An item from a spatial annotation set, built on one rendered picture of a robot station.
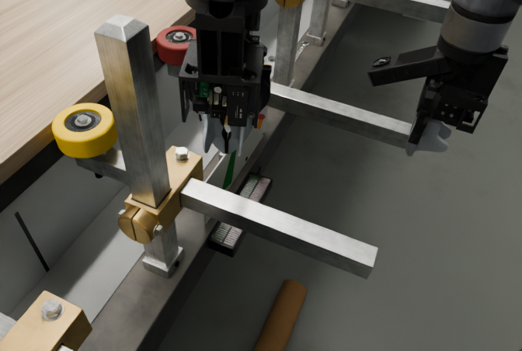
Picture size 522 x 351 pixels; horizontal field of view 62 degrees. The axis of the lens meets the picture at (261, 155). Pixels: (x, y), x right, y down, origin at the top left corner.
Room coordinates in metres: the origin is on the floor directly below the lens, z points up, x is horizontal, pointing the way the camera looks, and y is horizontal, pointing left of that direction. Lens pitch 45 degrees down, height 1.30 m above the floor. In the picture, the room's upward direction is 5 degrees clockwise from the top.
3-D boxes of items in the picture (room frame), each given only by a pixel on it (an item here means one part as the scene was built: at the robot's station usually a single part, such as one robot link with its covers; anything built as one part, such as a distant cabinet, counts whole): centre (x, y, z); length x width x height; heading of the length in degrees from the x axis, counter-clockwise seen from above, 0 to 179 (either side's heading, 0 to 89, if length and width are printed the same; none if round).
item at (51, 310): (0.18, 0.19, 0.88); 0.02 x 0.02 x 0.01
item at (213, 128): (0.35, 0.06, 0.98); 0.06 x 0.03 x 0.09; 0
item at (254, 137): (0.55, 0.04, 0.75); 0.26 x 0.01 x 0.10; 160
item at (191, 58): (0.35, 0.04, 1.08); 0.09 x 0.08 x 0.12; 0
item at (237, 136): (0.35, 0.03, 0.98); 0.06 x 0.03 x 0.09; 0
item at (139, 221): (0.37, 0.13, 0.84); 0.13 x 0.06 x 0.05; 160
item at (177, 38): (0.67, 0.16, 0.85); 0.08 x 0.08 x 0.11
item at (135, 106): (0.35, 0.13, 0.86); 0.03 x 0.03 x 0.48; 70
